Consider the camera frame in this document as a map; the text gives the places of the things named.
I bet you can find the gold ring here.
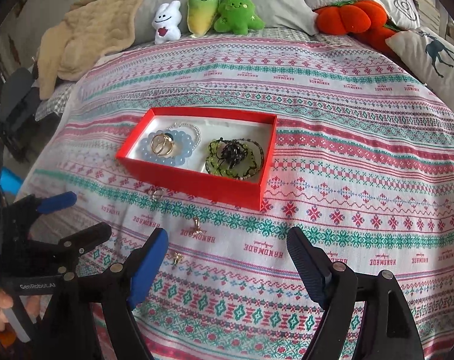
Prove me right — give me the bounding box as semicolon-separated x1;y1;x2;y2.
157;135;176;157
151;133;168;155

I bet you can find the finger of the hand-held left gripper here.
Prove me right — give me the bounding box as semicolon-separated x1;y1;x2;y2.
4;191;78;233
58;223;112;271

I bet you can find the beige quilted blanket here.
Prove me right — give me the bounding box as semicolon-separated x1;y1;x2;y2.
36;0;164;100

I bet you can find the red jewelry box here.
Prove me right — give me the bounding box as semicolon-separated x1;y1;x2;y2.
115;107;279;212

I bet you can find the light blue bead bracelet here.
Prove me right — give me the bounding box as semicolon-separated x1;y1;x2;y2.
138;128;196;166

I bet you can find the yellow carrot plush toy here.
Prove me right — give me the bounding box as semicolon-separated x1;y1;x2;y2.
187;0;223;38

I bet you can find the black chair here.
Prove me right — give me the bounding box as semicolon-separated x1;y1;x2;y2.
0;67;39;152

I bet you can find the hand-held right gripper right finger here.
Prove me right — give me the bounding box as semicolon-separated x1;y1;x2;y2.
286;226;424;360

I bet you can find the blue plastic object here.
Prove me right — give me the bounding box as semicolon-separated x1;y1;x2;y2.
1;168;24;196

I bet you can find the green bead bracelet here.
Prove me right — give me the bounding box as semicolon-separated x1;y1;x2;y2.
205;138;258;179

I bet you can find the green tree plush toy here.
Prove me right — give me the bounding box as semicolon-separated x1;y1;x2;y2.
213;0;265;34

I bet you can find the black bead bracelet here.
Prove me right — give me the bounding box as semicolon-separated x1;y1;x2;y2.
219;142;251;168

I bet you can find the white plush toy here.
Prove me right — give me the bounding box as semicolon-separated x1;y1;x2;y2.
152;1;183;45

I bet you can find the thin beaded bracelet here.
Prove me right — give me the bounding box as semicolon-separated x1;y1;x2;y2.
239;138;267;180

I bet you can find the orange pumpkin plush toy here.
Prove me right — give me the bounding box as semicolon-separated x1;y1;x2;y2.
312;0;400;55

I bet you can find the silver bead bracelet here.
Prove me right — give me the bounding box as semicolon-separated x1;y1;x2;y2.
170;121;202;146

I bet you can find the patterned knit-print blanket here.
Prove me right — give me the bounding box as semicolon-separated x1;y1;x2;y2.
16;32;454;360

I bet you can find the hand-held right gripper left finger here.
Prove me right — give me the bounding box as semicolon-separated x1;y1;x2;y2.
43;227;170;360

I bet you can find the deer print pillow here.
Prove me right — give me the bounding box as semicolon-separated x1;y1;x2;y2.
385;27;454;124

